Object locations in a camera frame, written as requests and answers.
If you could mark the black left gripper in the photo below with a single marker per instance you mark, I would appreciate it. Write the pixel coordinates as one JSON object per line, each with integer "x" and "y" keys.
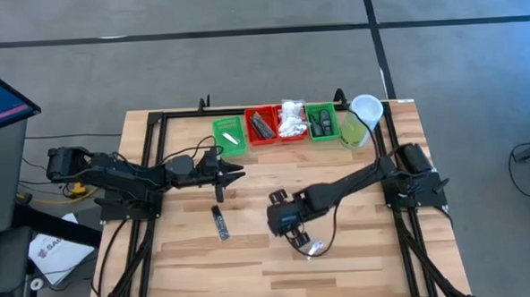
{"x": 220, "y": 191}

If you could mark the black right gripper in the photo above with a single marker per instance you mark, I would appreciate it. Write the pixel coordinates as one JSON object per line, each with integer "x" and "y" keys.
{"x": 286, "y": 218}

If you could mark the nail clipper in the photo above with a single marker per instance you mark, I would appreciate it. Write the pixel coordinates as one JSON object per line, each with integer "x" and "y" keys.
{"x": 316, "y": 248}
{"x": 231, "y": 138}

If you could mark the vanity pack plastic bag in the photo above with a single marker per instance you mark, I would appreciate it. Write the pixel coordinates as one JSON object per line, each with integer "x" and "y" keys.
{"x": 292, "y": 108}
{"x": 291, "y": 127}

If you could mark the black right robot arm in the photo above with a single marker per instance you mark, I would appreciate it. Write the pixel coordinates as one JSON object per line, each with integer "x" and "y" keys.
{"x": 351, "y": 180}

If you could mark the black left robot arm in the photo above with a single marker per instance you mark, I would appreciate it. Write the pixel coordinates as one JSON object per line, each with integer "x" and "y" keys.
{"x": 127, "y": 177}

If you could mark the green plastic mesh basket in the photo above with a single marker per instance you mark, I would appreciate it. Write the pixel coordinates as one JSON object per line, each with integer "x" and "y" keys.
{"x": 334, "y": 114}
{"x": 228, "y": 123}

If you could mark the red plastic mesh basket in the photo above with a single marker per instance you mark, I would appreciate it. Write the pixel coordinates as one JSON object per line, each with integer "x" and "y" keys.
{"x": 271, "y": 116}
{"x": 291, "y": 139}

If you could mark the green disinfecting wipes canister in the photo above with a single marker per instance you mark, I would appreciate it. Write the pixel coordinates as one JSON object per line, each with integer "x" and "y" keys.
{"x": 371, "y": 110}

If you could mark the black desk beam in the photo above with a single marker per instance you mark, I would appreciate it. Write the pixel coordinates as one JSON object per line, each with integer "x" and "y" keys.
{"x": 58, "y": 229}

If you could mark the white printed paper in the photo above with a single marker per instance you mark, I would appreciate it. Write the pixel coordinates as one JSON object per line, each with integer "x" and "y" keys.
{"x": 57, "y": 258}

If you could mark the white tape roll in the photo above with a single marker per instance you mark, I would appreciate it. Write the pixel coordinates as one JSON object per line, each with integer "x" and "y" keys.
{"x": 32, "y": 284}

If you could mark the grey cabinet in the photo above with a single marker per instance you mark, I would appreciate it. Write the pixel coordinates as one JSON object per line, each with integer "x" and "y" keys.
{"x": 2, "y": 178}

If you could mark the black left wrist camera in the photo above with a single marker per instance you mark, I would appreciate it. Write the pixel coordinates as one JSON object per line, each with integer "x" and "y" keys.
{"x": 210, "y": 160}

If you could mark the black frame bracket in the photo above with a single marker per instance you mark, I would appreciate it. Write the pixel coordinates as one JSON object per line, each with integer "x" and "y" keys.
{"x": 341, "y": 99}
{"x": 205, "y": 104}

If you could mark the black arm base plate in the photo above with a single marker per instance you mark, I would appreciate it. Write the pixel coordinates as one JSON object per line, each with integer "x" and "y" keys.
{"x": 428, "y": 195}
{"x": 115, "y": 213}

